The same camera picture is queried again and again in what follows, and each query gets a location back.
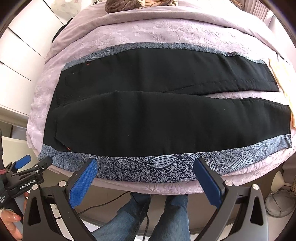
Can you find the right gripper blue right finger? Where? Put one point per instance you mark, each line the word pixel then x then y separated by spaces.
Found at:
pixel 251 220

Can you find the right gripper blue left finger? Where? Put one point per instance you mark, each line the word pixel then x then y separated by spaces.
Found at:
pixel 39 222

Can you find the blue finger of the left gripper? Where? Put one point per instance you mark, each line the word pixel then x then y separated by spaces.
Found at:
pixel 21 163

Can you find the black pants with patterned trim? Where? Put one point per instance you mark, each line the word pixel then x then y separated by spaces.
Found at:
pixel 147 111

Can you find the person's left hand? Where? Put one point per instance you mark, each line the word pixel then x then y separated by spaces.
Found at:
pixel 9 219

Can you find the white bag on floor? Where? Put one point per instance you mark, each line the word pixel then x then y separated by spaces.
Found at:
pixel 281 200

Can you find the lilac embossed bed blanket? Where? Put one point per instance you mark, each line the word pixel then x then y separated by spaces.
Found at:
pixel 155 31

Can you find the grey plush blanket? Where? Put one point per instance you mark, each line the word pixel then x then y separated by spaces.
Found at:
pixel 221 13

